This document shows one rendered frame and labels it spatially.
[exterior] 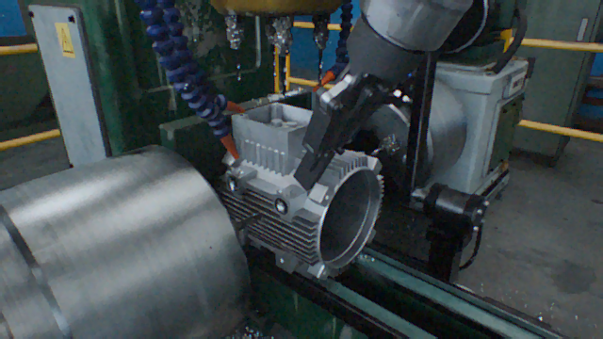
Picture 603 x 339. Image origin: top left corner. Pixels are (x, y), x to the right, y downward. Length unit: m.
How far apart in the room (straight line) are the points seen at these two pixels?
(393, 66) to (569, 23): 3.17
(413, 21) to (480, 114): 0.58
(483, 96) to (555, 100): 2.70
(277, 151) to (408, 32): 0.28
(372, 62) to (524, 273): 0.65
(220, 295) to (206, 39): 0.48
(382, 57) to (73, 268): 0.32
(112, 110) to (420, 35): 0.47
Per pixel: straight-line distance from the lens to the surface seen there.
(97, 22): 0.66
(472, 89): 0.92
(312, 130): 0.44
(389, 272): 0.66
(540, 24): 3.57
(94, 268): 0.36
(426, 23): 0.37
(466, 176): 0.98
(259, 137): 0.59
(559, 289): 0.94
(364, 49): 0.39
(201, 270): 0.39
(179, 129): 0.59
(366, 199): 0.66
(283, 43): 0.53
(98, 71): 0.68
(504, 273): 0.93
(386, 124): 0.76
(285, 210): 0.53
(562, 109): 3.62
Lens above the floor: 1.33
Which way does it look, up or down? 25 degrees down
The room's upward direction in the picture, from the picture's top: straight up
